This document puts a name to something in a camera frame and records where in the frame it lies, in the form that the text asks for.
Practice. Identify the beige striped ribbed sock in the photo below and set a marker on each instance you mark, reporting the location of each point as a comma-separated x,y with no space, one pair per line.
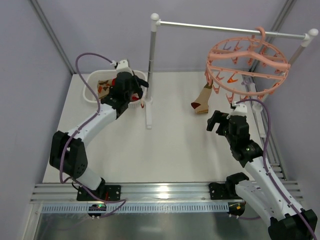
200,105

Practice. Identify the silver white clothes rack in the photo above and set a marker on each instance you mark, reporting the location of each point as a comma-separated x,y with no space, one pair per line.
306,39

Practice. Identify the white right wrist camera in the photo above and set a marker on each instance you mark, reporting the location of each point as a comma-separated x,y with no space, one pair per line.
238,109

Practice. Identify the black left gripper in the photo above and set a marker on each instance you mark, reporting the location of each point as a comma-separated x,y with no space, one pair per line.
136,85

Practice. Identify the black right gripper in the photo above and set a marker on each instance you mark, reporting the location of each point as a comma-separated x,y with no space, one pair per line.
220,124

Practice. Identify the grey slotted cable duct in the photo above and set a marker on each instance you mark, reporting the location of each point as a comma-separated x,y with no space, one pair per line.
136,207

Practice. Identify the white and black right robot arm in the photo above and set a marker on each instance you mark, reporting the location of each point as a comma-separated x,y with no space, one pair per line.
284,217

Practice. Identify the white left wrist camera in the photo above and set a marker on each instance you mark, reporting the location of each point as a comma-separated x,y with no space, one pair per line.
122,66

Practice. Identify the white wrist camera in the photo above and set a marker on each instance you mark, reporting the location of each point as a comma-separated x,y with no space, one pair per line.
238,109
122,66

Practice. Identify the pink round clip hanger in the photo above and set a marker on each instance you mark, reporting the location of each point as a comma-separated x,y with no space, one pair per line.
250,57

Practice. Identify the aluminium mounting rail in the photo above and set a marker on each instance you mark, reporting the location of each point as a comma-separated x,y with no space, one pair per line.
176,191

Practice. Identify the navy sock red toe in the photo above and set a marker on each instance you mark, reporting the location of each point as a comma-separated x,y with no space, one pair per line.
137,102

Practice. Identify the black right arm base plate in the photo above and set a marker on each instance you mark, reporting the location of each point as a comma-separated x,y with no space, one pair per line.
222,191

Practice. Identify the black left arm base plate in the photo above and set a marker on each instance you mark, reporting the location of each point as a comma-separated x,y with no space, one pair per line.
112,192

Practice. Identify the beige orange argyle sock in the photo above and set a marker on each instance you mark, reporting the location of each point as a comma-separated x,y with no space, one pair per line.
103,87

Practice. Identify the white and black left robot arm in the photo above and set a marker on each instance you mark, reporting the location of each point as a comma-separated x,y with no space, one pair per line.
68,149

